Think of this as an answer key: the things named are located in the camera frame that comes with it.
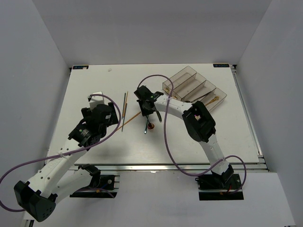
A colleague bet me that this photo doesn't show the black knife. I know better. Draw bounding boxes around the black knife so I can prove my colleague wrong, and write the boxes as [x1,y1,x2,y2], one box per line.
[155,110,162,122]

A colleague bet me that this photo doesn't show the black spoon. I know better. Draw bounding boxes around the black spoon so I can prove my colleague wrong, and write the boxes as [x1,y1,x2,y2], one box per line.
[186,91,212,103]

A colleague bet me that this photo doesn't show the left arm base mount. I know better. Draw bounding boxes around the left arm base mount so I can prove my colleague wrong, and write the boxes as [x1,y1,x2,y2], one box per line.
[70,164,120,199]

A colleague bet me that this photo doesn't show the orange chopstick diagonal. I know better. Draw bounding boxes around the orange chopstick diagonal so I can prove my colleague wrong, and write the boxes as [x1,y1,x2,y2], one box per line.
[116,112,141,131]

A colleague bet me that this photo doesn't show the aluminium table rail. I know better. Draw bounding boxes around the aluminium table rail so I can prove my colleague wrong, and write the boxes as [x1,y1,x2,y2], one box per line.
[68,163,268,172]

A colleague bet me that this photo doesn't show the clear four-compartment organizer tray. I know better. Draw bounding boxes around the clear four-compartment organizer tray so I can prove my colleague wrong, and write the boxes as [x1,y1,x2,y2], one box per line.
[162,66,227,112]

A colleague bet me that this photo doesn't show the left blue label sticker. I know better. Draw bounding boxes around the left blue label sticker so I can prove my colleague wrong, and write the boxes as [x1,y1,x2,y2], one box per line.
[72,65,89,70]

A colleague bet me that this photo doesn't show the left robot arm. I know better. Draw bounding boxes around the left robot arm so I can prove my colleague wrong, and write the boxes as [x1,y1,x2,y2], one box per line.
[14,102,118,222]

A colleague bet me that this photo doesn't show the orange chopstick upright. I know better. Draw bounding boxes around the orange chopstick upright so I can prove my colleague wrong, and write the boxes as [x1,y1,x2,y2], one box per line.
[123,91,129,117]

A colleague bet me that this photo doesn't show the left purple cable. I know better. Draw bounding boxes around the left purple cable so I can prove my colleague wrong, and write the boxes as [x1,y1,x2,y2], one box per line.
[0,93,123,211]

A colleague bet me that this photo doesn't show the iridescent fork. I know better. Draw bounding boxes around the iridescent fork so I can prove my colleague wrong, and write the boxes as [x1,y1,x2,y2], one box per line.
[144,115,150,134]

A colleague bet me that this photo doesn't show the right blue label sticker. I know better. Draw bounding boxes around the right blue label sticker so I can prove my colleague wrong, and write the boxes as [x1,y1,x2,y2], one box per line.
[213,63,230,68]

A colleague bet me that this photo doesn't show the ornate gold fork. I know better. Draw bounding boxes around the ornate gold fork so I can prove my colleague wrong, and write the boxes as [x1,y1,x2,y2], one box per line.
[205,96,220,106]

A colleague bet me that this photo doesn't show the dark blue chopstick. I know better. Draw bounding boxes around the dark blue chopstick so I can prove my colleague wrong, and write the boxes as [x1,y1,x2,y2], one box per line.
[121,103,127,132]

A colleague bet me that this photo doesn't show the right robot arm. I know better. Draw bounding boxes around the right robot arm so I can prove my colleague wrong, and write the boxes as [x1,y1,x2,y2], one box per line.
[134,86,234,189]

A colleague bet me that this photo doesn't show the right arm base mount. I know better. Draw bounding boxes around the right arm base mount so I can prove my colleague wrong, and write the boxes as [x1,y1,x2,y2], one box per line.
[195,174,244,201]

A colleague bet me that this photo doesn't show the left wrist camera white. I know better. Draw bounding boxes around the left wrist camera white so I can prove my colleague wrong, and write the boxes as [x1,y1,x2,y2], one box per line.
[88,91,104,110]

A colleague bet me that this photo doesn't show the blue label sticker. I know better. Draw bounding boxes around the blue label sticker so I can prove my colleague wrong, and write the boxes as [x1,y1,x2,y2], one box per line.
[72,65,89,70]
[213,63,230,68]

